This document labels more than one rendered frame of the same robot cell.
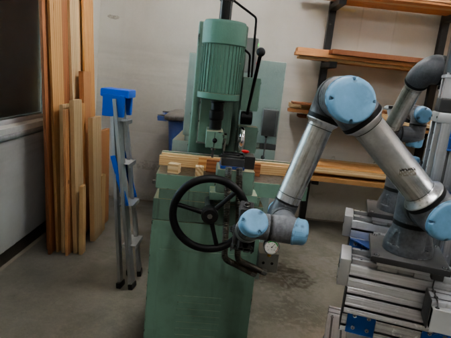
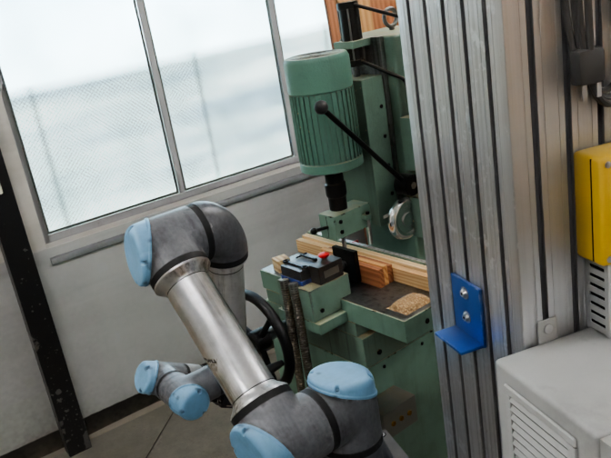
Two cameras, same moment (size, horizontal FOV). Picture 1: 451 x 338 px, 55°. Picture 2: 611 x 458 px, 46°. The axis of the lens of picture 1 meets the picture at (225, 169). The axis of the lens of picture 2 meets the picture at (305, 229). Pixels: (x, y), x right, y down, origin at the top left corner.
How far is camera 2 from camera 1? 1.74 m
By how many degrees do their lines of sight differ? 56
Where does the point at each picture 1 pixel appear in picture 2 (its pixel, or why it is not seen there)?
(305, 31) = not seen: outside the picture
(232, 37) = (301, 84)
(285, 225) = (166, 391)
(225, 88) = (312, 157)
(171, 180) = (272, 280)
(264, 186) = (355, 308)
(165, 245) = not seen: hidden behind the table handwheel
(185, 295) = not seen: hidden behind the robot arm
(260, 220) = (143, 378)
